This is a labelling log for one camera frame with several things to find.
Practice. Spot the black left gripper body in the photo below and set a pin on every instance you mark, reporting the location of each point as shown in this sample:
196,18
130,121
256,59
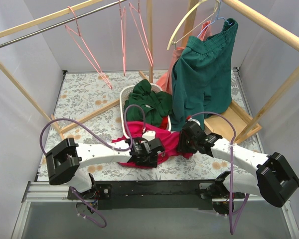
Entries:
154,151

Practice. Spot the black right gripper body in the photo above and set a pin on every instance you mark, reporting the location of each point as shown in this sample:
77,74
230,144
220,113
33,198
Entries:
185,139

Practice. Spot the magenta t shirt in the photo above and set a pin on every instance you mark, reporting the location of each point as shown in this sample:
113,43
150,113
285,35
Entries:
169,140

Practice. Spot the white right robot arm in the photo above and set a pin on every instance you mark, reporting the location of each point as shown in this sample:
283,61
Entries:
268,176

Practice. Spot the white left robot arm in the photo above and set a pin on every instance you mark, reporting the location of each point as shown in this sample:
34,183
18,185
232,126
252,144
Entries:
66,161

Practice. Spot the salmon garment on hanger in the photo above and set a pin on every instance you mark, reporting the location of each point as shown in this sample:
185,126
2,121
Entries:
165,81

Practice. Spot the teal shorts on hanger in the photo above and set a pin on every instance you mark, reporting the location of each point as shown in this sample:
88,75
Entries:
201,77

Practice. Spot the cream wooden hanger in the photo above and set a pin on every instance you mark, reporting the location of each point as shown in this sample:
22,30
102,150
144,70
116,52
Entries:
189,19

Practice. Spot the red garment in basket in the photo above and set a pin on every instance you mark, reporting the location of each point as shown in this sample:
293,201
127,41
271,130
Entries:
165,123

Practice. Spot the dark green garment in basket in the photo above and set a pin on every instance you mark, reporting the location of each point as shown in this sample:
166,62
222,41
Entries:
155,106

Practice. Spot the white laundry basket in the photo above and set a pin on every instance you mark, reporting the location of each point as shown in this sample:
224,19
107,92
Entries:
124,94

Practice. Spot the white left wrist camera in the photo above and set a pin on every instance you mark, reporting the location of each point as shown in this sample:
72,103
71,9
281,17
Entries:
149,135

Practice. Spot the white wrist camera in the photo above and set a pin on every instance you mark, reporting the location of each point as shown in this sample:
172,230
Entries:
149,135
193,120

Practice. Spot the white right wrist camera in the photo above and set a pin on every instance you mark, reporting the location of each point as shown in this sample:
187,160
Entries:
193,120

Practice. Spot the wooden clothes rack frame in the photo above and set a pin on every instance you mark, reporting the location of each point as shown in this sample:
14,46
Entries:
262,21

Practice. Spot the pink wire hanger left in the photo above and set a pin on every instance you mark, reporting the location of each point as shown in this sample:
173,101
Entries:
82,45

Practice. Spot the pink wire hanger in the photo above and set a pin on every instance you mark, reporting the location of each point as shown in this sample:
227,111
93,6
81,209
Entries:
82,45
122,11
138,21

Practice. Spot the pink wire hanger right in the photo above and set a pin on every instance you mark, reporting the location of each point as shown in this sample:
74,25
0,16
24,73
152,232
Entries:
138,21

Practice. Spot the pink wire hanger middle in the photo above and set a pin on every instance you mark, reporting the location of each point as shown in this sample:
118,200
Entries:
122,11

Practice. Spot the metal hanging rail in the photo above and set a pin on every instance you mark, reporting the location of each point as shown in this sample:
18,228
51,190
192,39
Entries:
58,24

